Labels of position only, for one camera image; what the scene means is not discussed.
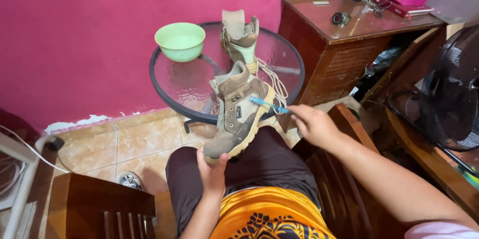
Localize person's right hand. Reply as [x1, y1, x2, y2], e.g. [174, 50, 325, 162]
[287, 104, 344, 151]

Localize person's left hand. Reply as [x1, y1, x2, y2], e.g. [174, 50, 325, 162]
[196, 146, 229, 196]

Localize blue toothbrush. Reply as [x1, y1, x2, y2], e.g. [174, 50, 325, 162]
[249, 97, 290, 114]

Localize brown unlaced hiking boot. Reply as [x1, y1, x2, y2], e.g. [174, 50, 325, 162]
[203, 60, 276, 165]

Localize person's dark brown shorts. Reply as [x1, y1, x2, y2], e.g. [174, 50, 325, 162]
[165, 126, 322, 237]

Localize wooden chair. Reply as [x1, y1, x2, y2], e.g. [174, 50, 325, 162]
[45, 173, 156, 239]
[278, 103, 408, 239]

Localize round glass side table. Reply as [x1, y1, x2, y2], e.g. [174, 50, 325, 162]
[149, 21, 305, 134]

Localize brown wooden desk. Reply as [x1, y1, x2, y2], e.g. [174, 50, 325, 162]
[278, 0, 446, 106]

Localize brown hiking boot with laces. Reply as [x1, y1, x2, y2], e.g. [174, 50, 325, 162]
[220, 9, 289, 109]

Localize person's orange patterned shirt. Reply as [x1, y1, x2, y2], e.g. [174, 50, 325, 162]
[210, 187, 337, 239]

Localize black wristwatch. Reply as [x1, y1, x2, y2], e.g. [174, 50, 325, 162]
[332, 12, 352, 27]

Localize keys on desk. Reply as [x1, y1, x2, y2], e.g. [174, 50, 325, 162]
[365, 0, 391, 18]

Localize green plastic bowl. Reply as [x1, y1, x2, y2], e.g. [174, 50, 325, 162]
[154, 22, 206, 63]

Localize red flat box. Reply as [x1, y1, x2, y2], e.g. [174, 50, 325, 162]
[371, 0, 411, 18]

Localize black standing fan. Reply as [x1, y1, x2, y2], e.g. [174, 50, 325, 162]
[387, 25, 479, 178]

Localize grey sneaker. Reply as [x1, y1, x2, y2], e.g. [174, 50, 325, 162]
[119, 172, 143, 191]

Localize white cable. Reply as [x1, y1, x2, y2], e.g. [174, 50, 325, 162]
[0, 125, 72, 174]

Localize white metal frame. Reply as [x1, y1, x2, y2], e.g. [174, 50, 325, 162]
[0, 131, 65, 239]

